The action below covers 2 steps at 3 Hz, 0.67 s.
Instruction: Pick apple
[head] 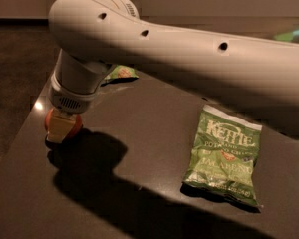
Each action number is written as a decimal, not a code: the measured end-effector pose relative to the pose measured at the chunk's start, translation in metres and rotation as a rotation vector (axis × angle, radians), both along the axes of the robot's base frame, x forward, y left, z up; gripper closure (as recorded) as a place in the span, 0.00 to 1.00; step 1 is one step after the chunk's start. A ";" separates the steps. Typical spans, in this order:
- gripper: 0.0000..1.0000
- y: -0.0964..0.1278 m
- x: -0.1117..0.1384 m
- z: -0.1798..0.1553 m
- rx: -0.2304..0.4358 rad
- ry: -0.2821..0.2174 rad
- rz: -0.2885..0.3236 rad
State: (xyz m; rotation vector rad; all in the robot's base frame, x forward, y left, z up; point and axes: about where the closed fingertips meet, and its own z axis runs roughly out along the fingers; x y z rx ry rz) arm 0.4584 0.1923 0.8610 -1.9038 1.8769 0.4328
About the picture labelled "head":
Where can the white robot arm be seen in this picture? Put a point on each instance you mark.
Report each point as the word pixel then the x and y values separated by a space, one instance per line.
pixel 255 76

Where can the green popcorn snack bag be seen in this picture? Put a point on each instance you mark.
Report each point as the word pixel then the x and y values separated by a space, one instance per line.
pixel 120 72

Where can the red apple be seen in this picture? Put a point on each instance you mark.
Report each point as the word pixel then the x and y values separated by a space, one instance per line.
pixel 77 125

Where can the green Kettle chips bag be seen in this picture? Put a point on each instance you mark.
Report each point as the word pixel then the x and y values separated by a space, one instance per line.
pixel 223 156

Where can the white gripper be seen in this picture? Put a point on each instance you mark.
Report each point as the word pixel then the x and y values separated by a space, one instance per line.
pixel 71 99

